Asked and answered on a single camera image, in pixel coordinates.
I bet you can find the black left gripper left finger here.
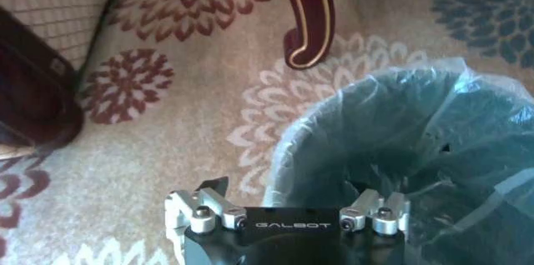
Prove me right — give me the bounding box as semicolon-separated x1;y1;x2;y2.
164;176;245;239

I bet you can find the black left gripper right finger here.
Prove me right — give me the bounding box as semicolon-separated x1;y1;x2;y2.
339;187;412;236

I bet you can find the trash bin with clear liner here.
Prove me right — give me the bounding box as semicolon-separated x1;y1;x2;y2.
261;57;534;265

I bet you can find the beige floral patterned rug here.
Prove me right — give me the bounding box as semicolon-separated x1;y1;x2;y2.
0;0;534;265

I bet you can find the dark wooden furniture piece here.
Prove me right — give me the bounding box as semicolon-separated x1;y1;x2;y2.
0;7;85;153

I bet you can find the dark red curved table leg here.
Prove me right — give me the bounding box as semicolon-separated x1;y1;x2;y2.
272;0;337;69

